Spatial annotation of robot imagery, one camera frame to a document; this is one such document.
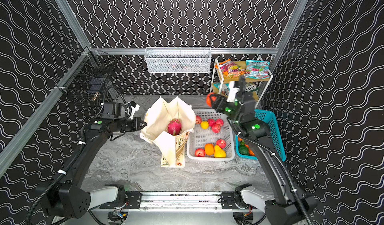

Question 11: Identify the cream canvas grocery bag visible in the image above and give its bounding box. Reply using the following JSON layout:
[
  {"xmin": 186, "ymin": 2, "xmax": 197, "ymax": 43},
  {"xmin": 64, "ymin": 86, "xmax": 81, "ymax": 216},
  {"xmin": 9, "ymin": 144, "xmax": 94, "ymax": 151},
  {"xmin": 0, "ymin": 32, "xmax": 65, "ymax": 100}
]
[{"xmin": 140, "ymin": 96, "xmax": 196, "ymax": 168}]

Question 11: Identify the red bell pepper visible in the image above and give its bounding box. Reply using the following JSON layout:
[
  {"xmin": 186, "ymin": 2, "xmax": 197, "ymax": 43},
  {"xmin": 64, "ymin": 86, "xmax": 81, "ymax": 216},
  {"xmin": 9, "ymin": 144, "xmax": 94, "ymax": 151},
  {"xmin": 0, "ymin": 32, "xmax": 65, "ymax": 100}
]
[{"xmin": 206, "ymin": 92, "xmax": 217, "ymax": 107}]

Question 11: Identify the pink dragon fruit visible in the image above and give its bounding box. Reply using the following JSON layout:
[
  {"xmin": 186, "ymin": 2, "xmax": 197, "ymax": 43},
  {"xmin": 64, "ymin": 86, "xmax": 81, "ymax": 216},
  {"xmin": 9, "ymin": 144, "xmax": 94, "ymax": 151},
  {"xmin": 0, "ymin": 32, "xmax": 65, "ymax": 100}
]
[{"xmin": 166, "ymin": 119, "xmax": 183, "ymax": 136}]

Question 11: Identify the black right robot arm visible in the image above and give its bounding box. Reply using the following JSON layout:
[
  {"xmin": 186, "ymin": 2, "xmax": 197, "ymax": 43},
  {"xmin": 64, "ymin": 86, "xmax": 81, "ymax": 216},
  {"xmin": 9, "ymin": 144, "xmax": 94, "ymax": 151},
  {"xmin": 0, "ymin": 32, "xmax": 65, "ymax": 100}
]
[{"xmin": 207, "ymin": 76, "xmax": 317, "ymax": 225}]

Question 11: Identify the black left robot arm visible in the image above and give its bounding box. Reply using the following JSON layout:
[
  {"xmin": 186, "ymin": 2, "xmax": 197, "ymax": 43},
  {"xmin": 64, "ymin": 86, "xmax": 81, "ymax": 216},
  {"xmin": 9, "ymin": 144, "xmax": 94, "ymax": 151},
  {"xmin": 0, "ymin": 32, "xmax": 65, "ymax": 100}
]
[{"xmin": 25, "ymin": 99, "xmax": 147, "ymax": 225}]

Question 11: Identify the green white snack bag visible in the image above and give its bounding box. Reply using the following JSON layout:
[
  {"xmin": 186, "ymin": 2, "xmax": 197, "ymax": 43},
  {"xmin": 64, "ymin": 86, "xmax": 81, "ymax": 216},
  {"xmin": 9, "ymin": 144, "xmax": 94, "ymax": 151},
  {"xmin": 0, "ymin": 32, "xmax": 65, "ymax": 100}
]
[{"xmin": 245, "ymin": 83, "xmax": 259, "ymax": 93}]

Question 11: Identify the teal snack bag lower shelf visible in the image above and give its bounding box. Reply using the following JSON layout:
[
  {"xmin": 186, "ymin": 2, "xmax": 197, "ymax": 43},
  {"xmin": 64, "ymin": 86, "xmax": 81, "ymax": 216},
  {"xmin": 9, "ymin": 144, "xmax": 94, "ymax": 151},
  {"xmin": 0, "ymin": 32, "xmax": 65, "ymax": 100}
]
[{"xmin": 213, "ymin": 83, "xmax": 230, "ymax": 96}]

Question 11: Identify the orange snack bag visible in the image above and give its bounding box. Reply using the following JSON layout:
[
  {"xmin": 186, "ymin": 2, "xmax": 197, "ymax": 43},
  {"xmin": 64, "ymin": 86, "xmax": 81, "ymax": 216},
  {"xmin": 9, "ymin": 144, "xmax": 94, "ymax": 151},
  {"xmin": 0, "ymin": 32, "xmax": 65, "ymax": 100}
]
[{"xmin": 215, "ymin": 59, "xmax": 246, "ymax": 78}]

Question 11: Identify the teal pink snack bag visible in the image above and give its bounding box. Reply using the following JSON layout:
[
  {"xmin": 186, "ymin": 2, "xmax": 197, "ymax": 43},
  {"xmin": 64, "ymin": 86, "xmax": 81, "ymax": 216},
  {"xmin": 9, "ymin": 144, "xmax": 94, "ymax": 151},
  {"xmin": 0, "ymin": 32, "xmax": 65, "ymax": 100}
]
[{"xmin": 245, "ymin": 60, "xmax": 270, "ymax": 79}]

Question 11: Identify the red apple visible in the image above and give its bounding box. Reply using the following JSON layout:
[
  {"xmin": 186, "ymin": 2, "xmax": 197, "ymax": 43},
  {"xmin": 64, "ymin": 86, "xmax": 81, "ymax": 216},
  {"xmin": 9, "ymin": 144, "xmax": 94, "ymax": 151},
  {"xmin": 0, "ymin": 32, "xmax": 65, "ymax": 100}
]
[
  {"xmin": 195, "ymin": 149, "xmax": 206, "ymax": 157},
  {"xmin": 207, "ymin": 119, "xmax": 216, "ymax": 127},
  {"xmin": 216, "ymin": 139, "xmax": 227, "ymax": 149},
  {"xmin": 212, "ymin": 124, "xmax": 221, "ymax": 134},
  {"xmin": 215, "ymin": 119, "xmax": 224, "ymax": 127},
  {"xmin": 196, "ymin": 116, "xmax": 202, "ymax": 124}
]

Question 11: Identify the yellow lemon with leaves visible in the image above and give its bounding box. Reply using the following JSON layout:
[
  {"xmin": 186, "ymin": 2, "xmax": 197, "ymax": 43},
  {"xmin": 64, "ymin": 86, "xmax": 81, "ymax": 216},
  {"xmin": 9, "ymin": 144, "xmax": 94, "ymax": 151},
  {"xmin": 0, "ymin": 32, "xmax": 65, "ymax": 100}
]
[{"xmin": 201, "ymin": 121, "xmax": 210, "ymax": 130}]

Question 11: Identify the teal plastic basket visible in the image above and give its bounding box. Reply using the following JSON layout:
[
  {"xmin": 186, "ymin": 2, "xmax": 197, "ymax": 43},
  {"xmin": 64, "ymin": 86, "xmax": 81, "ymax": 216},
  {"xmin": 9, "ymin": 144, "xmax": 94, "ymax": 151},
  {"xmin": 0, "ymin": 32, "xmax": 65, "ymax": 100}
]
[{"xmin": 235, "ymin": 109, "xmax": 287, "ymax": 162}]

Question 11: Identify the green vegetable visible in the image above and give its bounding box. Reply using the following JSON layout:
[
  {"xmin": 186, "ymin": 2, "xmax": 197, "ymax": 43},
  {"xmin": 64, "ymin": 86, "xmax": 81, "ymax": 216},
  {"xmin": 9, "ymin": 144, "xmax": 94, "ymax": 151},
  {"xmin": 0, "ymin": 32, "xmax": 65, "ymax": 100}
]
[{"xmin": 239, "ymin": 145, "xmax": 249, "ymax": 156}]

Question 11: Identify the white plastic basket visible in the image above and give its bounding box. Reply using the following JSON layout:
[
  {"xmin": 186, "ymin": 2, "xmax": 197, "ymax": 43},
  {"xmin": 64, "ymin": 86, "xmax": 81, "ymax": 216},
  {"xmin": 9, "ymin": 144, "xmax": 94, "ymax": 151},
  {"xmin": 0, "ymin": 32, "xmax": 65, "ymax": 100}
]
[{"xmin": 186, "ymin": 108, "xmax": 235, "ymax": 162}]

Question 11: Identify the white wooden two-tier shelf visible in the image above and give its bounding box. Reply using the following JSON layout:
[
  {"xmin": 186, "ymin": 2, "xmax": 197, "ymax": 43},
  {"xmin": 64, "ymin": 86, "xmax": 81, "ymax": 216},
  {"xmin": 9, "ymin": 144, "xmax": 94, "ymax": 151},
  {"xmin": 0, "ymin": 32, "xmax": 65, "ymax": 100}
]
[{"xmin": 210, "ymin": 56, "xmax": 274, "ymax": 107}]

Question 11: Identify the orange pumpkin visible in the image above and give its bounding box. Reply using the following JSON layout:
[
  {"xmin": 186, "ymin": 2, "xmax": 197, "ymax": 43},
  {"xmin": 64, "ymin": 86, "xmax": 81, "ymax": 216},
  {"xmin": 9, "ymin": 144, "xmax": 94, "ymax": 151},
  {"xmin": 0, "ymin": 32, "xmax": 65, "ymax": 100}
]
[{"xmin": 249, "ymin": 149, "xmax": 256, "ymax": 157}]

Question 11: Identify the yellow pear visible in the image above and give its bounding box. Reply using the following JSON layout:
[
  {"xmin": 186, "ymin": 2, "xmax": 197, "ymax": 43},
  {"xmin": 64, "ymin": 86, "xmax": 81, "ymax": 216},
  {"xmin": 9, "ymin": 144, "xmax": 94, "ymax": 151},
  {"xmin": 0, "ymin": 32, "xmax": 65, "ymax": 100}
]
[{"xmin": 214, "ymin": 145, "xmax": 227, "ymax": 158}]

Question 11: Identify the orange crinkled fruit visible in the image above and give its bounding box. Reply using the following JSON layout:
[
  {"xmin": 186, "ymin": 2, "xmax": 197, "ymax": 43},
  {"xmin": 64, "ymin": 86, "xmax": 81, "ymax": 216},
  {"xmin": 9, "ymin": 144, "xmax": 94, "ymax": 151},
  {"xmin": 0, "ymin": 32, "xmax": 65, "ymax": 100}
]
[{"xmin": 205, "ymin": 144, "xmax": 215, "ymax": 156}]

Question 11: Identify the black wire wall basket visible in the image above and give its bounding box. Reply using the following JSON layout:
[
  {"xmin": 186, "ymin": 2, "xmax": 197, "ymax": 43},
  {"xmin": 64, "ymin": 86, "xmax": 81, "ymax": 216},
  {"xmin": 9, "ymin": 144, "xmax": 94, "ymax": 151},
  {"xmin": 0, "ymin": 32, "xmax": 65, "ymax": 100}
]
[{"xmin": 61, "ymin": 51, "xmax": 118, "ymax": 106}]

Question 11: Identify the white wire wall basket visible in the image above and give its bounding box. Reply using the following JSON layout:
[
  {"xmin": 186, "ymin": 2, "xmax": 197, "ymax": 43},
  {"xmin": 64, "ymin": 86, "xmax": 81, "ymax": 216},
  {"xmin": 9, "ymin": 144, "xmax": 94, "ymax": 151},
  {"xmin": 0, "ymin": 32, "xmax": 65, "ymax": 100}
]
[{"xmin": 145, "ymin": 47, "xmax": 212, "ymax": 73}]

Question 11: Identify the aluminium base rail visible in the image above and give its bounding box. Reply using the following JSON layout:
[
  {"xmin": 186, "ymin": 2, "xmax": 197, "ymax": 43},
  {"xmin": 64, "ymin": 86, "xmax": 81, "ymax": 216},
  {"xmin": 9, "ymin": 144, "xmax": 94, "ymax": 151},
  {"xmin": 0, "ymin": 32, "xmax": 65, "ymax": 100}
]
[{"xmin": 56, "ymin": 190, "xmax": 304, "ymax": 213}]

